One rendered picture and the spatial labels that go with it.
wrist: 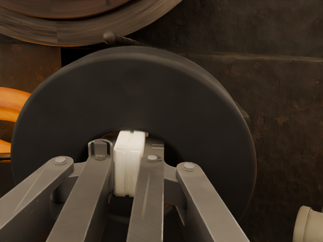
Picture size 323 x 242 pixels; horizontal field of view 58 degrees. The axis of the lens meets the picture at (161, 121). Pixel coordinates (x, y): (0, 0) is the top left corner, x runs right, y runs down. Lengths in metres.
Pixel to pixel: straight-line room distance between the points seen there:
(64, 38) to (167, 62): 0.28
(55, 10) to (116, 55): 0.25
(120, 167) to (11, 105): 0.27
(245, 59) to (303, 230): 0.27
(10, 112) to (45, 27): 0.12
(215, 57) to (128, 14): 0.18
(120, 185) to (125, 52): 0.07
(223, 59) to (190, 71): 0.36
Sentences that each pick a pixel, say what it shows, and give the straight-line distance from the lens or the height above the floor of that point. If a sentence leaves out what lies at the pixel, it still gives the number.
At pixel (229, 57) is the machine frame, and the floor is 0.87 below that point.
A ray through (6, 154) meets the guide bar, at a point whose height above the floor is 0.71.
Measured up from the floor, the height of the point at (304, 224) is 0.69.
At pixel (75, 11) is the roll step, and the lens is 0.40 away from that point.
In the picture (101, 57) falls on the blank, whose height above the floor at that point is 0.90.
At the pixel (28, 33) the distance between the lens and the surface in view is 0.44.
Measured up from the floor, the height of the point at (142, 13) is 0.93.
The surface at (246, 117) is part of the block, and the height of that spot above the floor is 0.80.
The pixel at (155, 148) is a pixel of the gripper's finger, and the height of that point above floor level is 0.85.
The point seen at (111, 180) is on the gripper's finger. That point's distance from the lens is 0.16.
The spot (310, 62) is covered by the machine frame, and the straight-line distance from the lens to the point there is 0.56.
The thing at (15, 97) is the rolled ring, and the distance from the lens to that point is 0.42.
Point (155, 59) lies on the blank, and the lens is 0.16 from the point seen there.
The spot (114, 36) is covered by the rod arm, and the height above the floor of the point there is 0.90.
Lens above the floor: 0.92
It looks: 19 degrees down
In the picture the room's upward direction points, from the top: 3 degrees clockwise
